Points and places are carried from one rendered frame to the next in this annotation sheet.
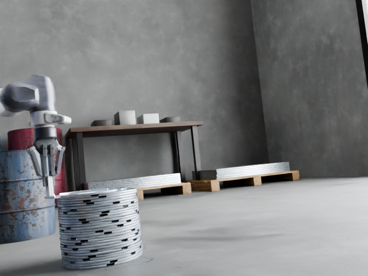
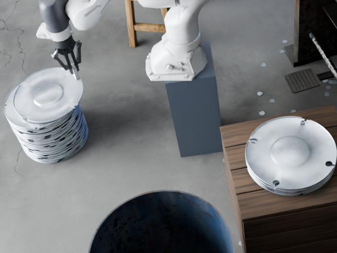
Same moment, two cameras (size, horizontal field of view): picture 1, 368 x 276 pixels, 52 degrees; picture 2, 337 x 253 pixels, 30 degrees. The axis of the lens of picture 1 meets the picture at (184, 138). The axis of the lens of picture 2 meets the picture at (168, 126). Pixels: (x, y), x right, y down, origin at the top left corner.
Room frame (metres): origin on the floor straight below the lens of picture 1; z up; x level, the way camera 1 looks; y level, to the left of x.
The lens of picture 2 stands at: (2.96, 1.33, 2.07)
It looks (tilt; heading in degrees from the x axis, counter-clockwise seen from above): 51 degrees down; 197
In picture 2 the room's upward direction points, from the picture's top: 13 degrees counter-clockwise
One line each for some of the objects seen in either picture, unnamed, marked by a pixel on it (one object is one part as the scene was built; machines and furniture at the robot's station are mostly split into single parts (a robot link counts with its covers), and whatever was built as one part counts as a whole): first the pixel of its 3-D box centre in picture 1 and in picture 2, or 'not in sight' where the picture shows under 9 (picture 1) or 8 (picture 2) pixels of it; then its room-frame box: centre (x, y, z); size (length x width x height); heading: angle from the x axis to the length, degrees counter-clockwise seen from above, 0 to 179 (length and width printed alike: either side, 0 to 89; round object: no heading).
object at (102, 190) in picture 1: (86, 192); (48, 94); (1.39, 0.37, 0.25); 0.29 x 0.29 x 0.01
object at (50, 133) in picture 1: (45, 141); (64, 43); (1.30, 0.48, 0.44); 0.08 x 0.07 x 0.09; 130
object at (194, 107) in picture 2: not in sight; (194, 102); (1.41, 0.97, 0.23); 0.18 x 0.18 x 0.45; 11
